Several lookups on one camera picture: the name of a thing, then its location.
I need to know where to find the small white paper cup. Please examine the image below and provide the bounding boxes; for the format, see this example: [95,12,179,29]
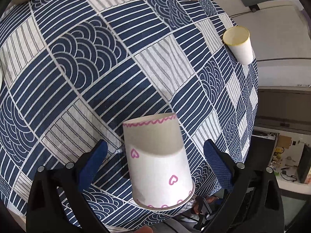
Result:
[222,26,254,65]

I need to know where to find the blue white patterned tablecloth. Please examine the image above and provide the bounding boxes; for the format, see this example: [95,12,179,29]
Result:
[1,0,258,232]

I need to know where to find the white cup pink hearts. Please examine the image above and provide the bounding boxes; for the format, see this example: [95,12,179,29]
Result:
[122,113,195,211]

